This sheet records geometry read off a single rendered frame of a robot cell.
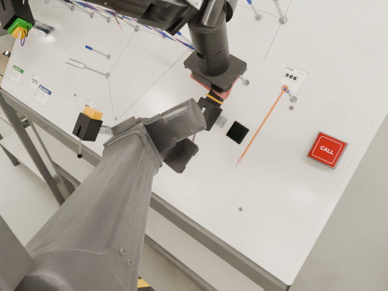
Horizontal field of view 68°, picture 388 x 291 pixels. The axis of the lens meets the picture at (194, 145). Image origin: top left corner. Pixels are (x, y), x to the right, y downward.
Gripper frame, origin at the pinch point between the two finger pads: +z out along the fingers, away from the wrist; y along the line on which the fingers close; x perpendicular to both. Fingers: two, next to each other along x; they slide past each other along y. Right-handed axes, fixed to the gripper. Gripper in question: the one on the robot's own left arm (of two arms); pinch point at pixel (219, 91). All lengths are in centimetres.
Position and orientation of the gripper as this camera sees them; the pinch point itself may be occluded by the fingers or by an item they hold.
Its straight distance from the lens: 60.9
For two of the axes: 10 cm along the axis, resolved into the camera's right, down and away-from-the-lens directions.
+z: 1.8, 3.8, 9.1
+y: -7.4, -5.5, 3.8
